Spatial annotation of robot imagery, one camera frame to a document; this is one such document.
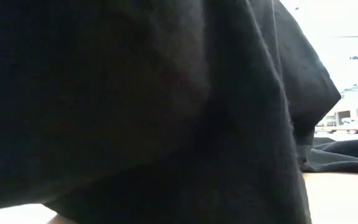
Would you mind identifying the black garment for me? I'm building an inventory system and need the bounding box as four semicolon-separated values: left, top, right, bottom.
0;0;358;224

